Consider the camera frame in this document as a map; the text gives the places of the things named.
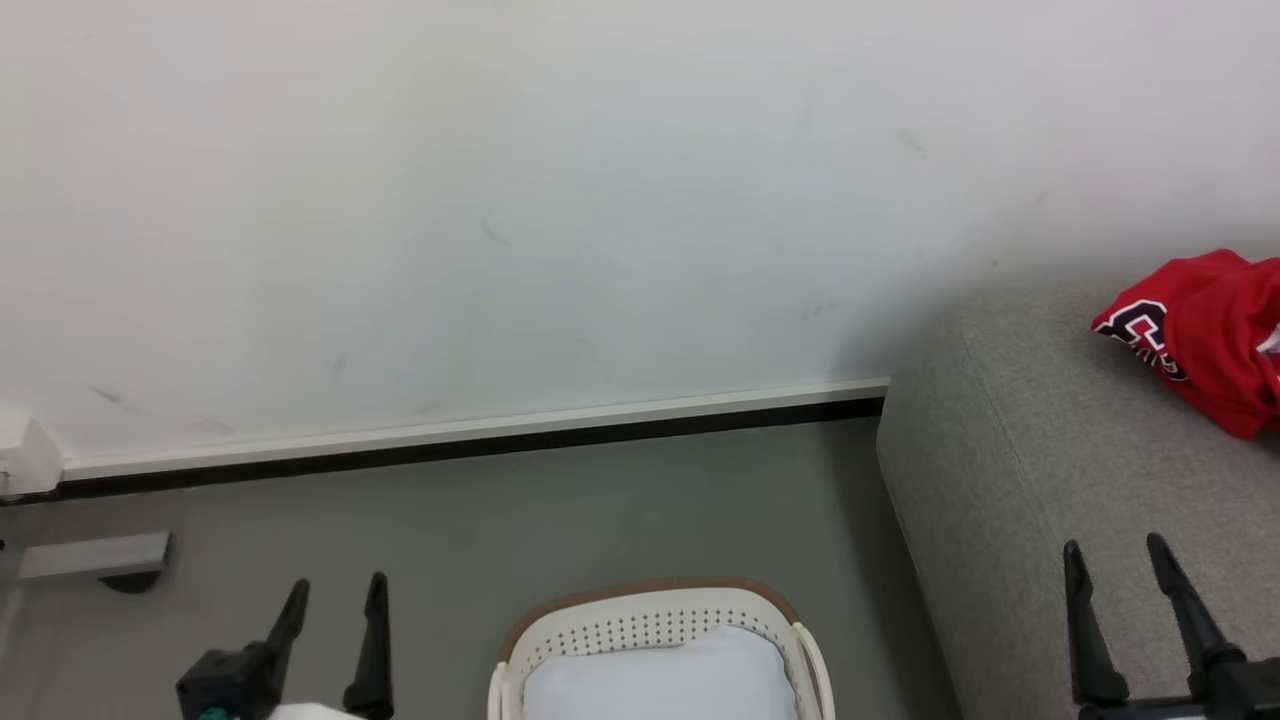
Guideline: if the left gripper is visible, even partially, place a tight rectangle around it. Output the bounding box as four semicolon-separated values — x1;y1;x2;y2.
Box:
177;572;395;720

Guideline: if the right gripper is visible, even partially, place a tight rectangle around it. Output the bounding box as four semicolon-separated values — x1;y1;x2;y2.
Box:
1063;533;1280;720

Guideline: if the red jersey with letters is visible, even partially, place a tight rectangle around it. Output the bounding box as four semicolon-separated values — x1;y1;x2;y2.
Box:
1092;250;1280;441

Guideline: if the grey fabric sofa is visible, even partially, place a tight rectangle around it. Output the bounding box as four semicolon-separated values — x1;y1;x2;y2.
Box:
876;265;1280;720

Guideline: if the grey metal foot bar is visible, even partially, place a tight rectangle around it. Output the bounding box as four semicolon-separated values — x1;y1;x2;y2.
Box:
17;532;172;584

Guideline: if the white baseboard strip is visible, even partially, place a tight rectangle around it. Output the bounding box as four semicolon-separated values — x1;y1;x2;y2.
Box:
62;378;891;482

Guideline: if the cream plastic laundry basket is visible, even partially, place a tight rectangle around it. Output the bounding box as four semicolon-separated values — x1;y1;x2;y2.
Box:
488;577;836;720

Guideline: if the white cloth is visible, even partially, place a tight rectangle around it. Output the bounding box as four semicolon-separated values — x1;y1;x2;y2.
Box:
523;627;801;720

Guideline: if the white wall socket box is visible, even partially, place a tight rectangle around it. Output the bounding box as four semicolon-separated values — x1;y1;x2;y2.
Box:
0;415;65;499

